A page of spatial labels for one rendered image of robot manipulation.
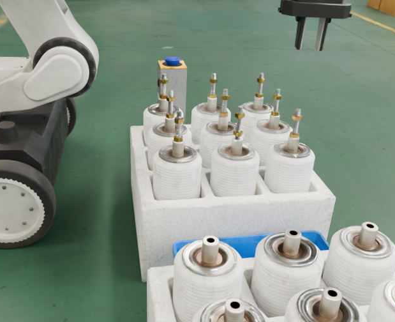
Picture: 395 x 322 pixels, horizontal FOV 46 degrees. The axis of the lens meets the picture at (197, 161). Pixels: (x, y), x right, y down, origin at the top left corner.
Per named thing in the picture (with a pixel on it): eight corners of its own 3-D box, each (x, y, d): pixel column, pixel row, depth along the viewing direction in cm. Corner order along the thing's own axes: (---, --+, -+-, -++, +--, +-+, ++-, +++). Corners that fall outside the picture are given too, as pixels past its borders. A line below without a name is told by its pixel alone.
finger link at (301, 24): (298, 46, 86) (304, 12, 83) (302, 50, 83) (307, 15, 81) (290, 46, 86) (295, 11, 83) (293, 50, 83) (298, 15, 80)
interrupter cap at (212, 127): (214, 120, 107) (214, 117, 107) (244, 127, 104) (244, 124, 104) (200, 131, 101) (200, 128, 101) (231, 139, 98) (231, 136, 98)
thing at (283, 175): (292, 241, 97) (306, 165, 89) (251, 225, 101) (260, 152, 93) (307, 220, 104) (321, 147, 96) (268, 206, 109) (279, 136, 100)
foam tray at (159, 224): (141, 283, 93) (141, 209, 85) (131, 185, 127) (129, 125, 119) (321, 267, 101) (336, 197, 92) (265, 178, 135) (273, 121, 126)
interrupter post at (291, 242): (285, 257, 64) (288, 238, 63) (279, 247, 66) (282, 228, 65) (301, 256, 65) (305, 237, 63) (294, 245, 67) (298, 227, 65)
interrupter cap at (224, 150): (255, 163, 89) (256, 160, 88) (216, 160, 89) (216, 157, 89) (254, 146, 95) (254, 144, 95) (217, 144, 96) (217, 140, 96)
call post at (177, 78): (159, 173, 134) (160, 69, 120) (156, 162, 140) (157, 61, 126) (182, 172, 135) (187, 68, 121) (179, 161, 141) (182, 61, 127)
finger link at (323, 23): (318, 52, 83) (324, 16, 81) (314, 47, 86) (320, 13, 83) (327, 52, 83) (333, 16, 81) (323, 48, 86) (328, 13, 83)
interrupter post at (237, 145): (242, 156, 91) (243, 141, 90) (230, 155, 91) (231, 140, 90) (242, 151, 93) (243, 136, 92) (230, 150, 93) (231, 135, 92)
